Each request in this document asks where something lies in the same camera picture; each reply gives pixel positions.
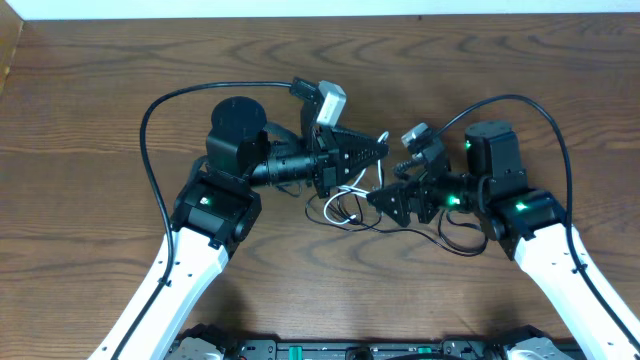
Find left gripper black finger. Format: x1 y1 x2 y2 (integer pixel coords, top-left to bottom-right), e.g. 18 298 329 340
339 149 386 189
331 127 389 155

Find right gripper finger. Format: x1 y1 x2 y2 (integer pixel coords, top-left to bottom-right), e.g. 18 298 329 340
371 195 411 227
366 182 411 204

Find black usb cable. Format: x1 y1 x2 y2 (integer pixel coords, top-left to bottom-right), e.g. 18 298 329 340
303 158 489 258

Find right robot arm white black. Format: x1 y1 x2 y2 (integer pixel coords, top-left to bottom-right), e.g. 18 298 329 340
367 121 639 359

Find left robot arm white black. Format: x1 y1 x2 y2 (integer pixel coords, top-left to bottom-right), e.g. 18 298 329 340
91 96 388 359

